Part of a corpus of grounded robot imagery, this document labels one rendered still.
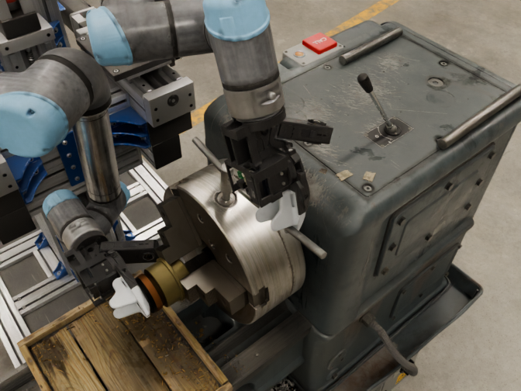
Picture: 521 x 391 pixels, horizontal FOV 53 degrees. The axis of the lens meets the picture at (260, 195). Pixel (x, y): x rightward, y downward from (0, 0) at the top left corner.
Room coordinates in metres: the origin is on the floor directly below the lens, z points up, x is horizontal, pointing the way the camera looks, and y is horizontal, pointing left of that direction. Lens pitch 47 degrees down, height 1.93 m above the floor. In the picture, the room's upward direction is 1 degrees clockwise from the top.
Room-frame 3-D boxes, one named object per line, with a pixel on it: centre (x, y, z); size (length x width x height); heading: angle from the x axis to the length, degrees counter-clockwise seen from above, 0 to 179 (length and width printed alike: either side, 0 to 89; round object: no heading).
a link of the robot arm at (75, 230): (0.66, 0.36, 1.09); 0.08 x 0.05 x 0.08; 129
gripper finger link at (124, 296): (0.51, 0.24, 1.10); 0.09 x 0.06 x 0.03; 39
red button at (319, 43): (1.11, -0.13, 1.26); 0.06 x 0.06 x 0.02; 40
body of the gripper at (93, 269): (0.59, 0.31, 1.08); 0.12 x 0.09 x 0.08; 39
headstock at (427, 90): (0.92, -0.23, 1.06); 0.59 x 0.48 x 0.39; 130
